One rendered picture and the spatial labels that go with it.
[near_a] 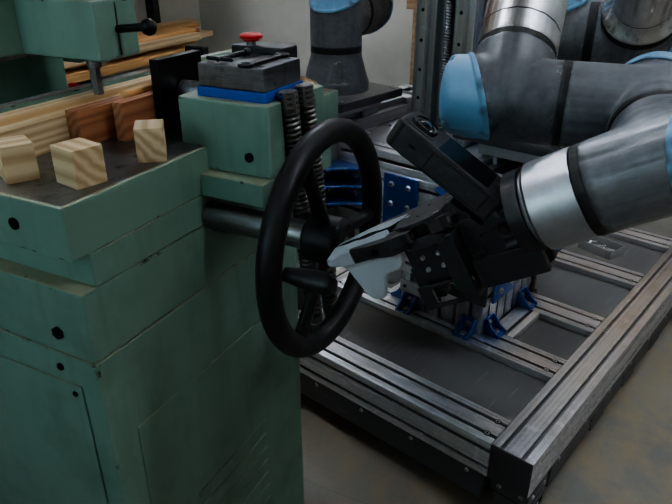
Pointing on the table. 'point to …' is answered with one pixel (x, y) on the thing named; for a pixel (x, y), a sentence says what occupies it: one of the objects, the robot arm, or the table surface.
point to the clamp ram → (173, 82)
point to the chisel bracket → (77, 29)
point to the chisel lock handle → (138, 27)
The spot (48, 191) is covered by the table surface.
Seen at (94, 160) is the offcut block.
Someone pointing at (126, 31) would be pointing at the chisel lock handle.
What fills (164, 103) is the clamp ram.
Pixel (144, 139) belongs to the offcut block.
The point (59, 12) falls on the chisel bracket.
